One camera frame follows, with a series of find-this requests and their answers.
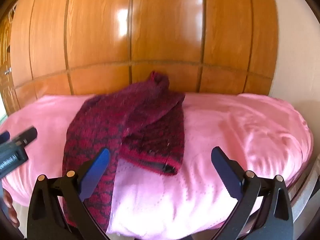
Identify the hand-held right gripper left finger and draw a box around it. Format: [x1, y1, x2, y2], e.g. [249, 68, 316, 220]
[27, 148, 118, 240]

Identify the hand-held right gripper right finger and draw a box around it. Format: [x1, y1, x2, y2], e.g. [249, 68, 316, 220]
[211, 147, 293, 240]

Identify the red black knitted sweater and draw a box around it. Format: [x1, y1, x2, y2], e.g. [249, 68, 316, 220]
[62, 71, 186, 233]

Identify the grey bed frame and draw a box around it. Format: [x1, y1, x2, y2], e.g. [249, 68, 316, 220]
[286, 152, 320, 229]

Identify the person's left hand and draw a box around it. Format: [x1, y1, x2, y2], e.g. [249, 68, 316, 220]
[3, 189, 20, 228]

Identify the pink bed sheet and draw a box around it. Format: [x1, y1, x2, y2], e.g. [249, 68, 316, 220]
[1, 92, 314, 240]

